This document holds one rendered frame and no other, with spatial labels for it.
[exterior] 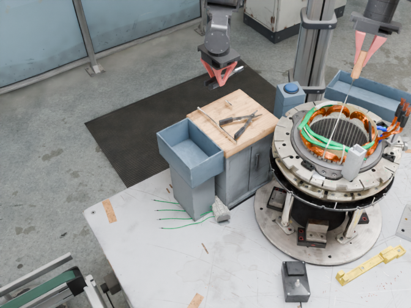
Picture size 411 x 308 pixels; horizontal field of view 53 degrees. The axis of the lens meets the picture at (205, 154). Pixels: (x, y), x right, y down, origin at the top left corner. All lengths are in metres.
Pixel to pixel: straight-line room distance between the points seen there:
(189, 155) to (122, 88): 1.97
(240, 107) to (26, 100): 2.24
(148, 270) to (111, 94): 2.02
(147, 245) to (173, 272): 0.12
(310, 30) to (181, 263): 0.84
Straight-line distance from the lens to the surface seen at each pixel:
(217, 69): 1.04
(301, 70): 1.51
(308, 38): 1.44
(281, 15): 3.41
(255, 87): 3.01
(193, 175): 1.07
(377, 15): 0.93
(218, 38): 0.93
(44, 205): 2.49
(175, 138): 1.20
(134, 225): 1.31
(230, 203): 1.30
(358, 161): 0.98
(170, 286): 1.19
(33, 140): 2.88
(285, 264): 1.18
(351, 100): 1.32
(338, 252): 1.25
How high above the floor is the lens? 1.85
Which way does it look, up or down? 47 degrees down
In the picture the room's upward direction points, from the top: 2 degrees counter-clockwise
